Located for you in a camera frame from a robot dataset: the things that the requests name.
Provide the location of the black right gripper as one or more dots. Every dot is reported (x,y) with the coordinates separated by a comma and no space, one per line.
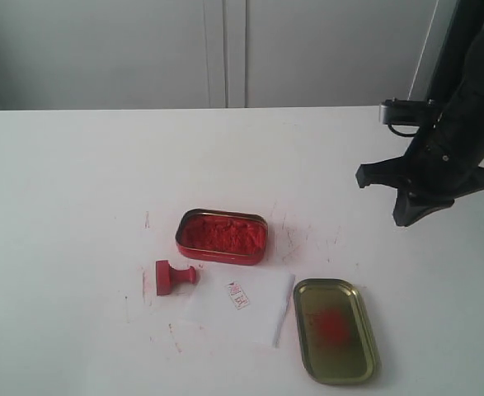
(439,166)

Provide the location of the red plastic stamp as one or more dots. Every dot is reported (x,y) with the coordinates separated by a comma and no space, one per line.
(168,277)

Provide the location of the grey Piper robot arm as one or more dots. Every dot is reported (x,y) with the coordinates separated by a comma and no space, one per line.
(469,97)

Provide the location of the red ink pad tin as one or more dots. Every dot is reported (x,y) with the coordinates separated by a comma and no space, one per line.
(222,236)

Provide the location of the gold tin lid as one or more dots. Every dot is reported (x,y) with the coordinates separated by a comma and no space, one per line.
(336,340)

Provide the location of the white paper sheet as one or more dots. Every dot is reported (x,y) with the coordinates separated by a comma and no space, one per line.
(244,303)

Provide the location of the white cabinet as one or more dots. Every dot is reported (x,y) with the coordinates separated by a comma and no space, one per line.
(216,54)

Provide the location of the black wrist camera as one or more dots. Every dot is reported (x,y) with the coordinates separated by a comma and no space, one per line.
(395,112)

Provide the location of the dark vertical post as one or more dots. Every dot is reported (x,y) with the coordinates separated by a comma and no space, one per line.
(466,22)

